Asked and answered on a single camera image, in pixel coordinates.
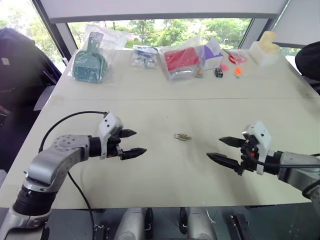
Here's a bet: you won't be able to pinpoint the red item in plastic bag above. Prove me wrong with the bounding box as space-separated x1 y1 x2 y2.
159 45 204 82

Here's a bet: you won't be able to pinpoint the black metal bracket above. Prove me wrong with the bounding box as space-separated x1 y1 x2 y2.
229 213 254 240
93 223 111 240

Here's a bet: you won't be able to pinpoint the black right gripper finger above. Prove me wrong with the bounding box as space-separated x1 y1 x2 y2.
206 152 245 176
218 136 245 148

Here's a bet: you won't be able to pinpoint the red handled scissors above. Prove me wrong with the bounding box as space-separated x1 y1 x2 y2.
222 48 249 65

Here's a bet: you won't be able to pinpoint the grey chair seat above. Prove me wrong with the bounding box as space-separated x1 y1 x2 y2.
33 84 56 112

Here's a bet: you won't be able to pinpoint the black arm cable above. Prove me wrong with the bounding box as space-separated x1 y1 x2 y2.
256 152 320 199
38 110 111 240

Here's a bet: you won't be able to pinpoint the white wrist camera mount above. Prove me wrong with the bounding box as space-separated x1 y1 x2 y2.
97 112 125 160
241 120 272 175

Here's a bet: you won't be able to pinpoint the black office chair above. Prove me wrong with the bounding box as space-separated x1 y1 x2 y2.
0 27 63 171

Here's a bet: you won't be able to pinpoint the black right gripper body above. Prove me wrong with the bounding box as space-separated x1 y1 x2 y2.
239 132 259 176

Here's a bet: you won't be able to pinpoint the bag of blue white items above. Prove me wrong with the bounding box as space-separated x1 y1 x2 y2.
130 44 160 69

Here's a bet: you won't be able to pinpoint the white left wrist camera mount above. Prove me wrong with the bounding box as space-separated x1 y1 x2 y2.
97 112 125 160

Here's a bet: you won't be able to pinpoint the white foam block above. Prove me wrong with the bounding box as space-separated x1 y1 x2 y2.
248 40 282 68

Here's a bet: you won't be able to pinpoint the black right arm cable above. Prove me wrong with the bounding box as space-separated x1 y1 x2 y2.
256 152 320 199

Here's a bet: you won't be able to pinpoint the green dustpan in plastic bag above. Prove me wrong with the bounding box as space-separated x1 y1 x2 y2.
70 31 109 85

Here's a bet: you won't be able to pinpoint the silver rounded robot leg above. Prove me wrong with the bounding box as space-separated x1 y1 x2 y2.
113 207 146 240
186 207 218 240

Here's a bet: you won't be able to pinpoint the dark rounded shape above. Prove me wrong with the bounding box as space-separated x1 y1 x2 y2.
294 41 320 96

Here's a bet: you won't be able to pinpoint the cream plastic part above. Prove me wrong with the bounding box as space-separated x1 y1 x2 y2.
259 30 282 55

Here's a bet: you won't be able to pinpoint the clear empty plastic bag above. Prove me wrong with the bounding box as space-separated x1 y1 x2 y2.
99 30 131 51

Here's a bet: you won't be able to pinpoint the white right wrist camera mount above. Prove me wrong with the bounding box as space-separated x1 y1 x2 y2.
241 120 272 175

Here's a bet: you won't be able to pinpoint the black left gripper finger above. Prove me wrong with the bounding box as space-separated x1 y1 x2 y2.
121 148 148 161
121 128 138 139

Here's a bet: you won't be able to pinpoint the purple and white box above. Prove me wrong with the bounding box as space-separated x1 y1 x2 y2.
199 37 225 71

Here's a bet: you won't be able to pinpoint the dark window frame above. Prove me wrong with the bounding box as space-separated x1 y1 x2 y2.
33 0 292 61

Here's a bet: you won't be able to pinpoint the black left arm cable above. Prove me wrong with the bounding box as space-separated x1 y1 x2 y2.
38 110 111 240

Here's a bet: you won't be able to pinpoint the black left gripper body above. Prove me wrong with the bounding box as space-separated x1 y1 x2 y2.
105 129 125 160

